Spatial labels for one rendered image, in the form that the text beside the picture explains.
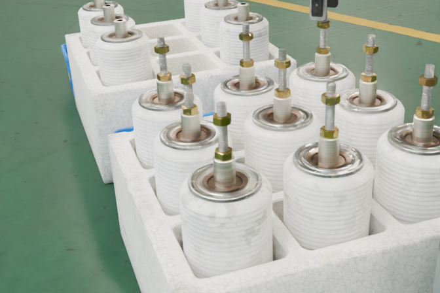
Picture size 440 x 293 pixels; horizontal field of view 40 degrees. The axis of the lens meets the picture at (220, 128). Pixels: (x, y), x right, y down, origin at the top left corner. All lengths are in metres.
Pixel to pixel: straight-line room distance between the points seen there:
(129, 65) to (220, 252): 0.55
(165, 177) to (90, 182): 0.46
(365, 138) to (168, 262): 0.30
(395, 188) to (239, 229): 0.20
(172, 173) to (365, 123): 0.25
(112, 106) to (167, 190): 0.38
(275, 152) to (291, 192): 0.09
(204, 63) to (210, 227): 0.67
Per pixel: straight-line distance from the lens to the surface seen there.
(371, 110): 0.78
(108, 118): 1.08
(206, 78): 1.10
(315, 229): 0.66
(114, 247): 0.97
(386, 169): 0.70
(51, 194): 1.14
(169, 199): 0.72
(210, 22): 1.26
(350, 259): 0.64
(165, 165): 0.70
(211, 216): 0.59
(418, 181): 0.69
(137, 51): 1.09
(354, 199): 0.64
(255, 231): 0.61
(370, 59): 0.78
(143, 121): 0.80
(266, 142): 0.72
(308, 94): 0.87
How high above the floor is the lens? 0.57
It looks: 26 degrees down
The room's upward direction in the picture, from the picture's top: 3 degrees counter-clockwise
